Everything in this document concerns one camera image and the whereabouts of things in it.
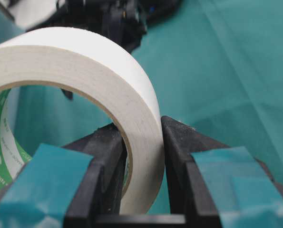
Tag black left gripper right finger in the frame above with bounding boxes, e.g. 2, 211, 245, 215
161, 116, 283, 228

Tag white duct tape roll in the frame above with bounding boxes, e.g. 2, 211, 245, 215
0, 27, 165, 214

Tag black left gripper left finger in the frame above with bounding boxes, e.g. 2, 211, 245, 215
0, 123, 127, 228

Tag green table cloth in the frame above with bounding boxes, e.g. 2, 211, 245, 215
8, 0, 283, 184

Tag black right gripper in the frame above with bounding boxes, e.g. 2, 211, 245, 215
7, 0, 180, 54

